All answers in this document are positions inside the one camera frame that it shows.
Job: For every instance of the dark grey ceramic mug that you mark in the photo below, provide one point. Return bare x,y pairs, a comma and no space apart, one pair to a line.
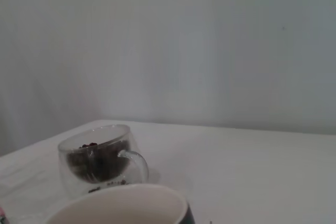
118,205

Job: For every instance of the heap of coffee beans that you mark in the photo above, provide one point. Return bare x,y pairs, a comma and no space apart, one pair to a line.
105,161

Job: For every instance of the clear double-wall glass cup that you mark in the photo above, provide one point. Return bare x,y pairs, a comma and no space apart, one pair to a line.
78,182

